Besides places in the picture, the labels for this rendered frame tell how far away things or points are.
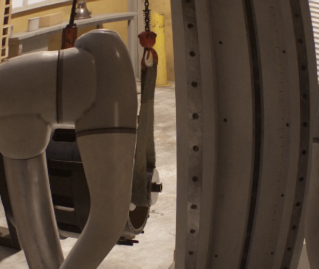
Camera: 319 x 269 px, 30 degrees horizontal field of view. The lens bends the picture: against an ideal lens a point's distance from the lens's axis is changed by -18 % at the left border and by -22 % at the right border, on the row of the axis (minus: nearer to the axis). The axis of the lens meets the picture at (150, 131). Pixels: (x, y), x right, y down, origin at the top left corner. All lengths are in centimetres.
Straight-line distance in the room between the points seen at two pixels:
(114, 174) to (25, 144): 17
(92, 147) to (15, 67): 21
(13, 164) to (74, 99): 18
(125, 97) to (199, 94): 28
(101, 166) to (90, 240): 13
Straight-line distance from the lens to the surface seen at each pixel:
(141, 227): 267
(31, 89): 109
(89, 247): 111
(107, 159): 110
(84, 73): 110
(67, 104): 110
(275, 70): 136
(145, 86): 244
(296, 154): 135
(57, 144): 247
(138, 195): 254
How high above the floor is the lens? 169
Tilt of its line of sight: 14 degrees down
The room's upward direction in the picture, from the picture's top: 2 degrees counter-clockwise
